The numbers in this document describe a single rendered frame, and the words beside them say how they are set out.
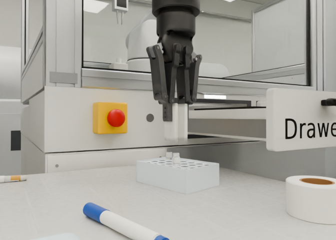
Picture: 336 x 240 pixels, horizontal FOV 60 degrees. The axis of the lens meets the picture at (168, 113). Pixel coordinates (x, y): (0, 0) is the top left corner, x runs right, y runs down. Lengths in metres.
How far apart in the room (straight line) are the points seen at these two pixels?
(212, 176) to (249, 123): 0.15
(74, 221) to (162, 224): 0.10
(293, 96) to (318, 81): 0.69
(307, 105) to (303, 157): 0.60
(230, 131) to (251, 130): 0.06
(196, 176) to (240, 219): 0.13
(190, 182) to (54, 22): 0.47
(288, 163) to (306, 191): 0.75
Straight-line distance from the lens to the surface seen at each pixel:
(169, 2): 0.55
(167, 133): 0.55
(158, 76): 0.52
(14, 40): 4.00
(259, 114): 0.58
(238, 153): 0.94
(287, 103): 0.56
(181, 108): 0.56
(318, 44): 1.28
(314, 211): 0.38
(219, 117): 0.66
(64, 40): 0.71
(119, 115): 0.65
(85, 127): 0.70
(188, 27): 0.55
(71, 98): 0.70
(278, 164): 1.08
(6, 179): 0.61
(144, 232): 0.28
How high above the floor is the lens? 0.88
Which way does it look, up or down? 1 degrees up
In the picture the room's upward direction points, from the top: straight up
